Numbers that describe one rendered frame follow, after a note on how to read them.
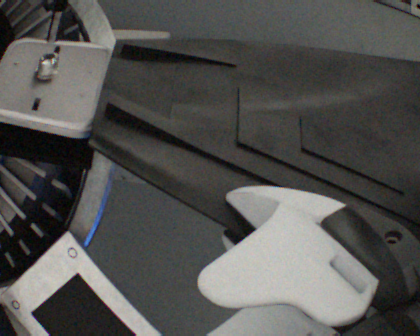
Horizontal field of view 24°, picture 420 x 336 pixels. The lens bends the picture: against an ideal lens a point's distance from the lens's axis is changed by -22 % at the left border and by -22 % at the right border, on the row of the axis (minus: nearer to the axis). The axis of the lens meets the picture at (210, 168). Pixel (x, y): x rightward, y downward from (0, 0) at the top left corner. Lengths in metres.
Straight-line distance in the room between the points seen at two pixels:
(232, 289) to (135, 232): 1.05
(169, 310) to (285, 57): 1.00
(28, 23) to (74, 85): 0.13
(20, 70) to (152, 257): 0.97
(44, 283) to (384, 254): 0.25
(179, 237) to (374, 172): 0.96
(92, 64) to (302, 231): 0.15
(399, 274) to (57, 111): 0.17
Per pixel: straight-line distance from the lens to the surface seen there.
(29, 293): 0.56
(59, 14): 0.45
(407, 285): 0.34
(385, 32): 1.25
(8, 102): 0.45
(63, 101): 0.45
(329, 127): 0.47
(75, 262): 0.56
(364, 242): 0.36
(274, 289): 0.36
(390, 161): 0.47
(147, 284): 1.46
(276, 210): 0.39
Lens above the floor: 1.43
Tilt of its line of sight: 35 degrees down
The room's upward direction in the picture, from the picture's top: 10 degrees clockwise
